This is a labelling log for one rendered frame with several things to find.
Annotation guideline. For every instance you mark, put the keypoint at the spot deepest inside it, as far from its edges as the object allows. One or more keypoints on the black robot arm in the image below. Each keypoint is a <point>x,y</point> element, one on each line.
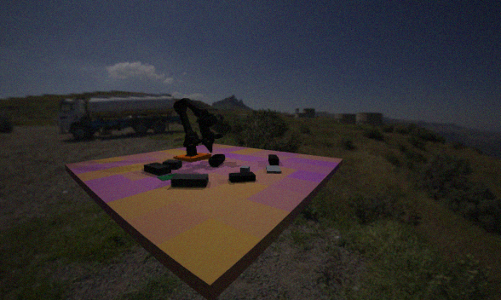
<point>205,119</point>

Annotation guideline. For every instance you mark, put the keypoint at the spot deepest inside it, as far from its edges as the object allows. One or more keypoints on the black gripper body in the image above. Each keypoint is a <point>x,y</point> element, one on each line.
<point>205,134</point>

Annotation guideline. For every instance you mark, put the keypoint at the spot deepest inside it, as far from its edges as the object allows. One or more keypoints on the dark grey switch controller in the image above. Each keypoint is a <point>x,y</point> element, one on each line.
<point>216,160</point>

